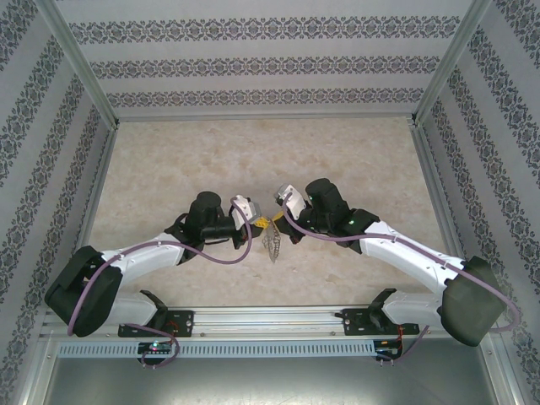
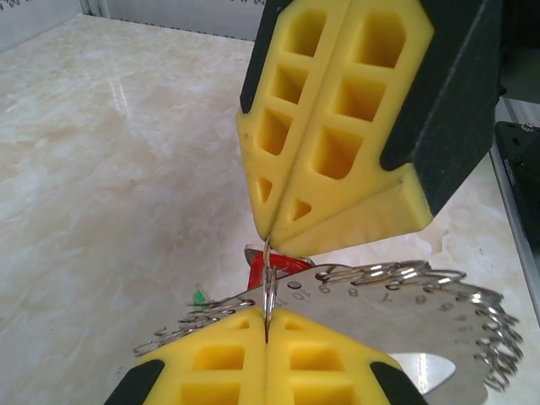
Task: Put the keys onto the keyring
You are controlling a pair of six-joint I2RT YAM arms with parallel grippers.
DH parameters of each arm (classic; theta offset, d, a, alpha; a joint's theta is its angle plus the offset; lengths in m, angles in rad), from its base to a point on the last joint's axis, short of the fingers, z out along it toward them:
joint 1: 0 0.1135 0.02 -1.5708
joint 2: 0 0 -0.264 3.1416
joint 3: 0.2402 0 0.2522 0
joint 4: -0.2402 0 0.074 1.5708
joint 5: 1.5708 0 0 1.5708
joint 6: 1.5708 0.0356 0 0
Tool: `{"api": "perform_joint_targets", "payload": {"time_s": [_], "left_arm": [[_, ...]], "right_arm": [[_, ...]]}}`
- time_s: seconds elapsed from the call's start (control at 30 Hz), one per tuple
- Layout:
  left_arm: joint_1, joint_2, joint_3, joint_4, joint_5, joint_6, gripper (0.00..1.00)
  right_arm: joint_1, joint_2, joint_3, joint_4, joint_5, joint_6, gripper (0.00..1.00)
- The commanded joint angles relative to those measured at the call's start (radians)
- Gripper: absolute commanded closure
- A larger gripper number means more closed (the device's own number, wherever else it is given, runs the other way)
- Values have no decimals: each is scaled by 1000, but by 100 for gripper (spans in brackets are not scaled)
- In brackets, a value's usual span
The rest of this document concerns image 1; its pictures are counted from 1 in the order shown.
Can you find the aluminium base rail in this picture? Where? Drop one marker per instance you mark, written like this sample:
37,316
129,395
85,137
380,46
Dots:
270,320

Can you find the small circuit board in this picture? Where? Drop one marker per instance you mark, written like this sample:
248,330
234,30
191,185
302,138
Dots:
386,353
156,348

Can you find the large metal keyring disc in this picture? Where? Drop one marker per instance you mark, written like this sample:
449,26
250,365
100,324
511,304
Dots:
272,249

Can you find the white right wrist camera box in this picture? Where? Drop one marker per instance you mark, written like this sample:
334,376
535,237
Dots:
291,198

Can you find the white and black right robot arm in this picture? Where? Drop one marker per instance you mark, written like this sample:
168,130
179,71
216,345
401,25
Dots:
413,257

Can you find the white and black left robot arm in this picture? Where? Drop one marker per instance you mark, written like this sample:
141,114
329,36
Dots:
139,257

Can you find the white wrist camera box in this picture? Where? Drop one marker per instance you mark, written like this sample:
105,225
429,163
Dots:
242,211
291,198

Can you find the aluminium frame post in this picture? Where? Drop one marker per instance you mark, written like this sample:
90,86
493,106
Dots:
446,71
84,71

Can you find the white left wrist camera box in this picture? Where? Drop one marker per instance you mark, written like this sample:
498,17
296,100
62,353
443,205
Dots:
242,211

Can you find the grey metal sheet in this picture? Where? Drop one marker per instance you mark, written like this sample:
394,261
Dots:
270,384

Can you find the aluminium side rail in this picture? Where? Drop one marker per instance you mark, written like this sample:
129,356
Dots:
430,169
101,169

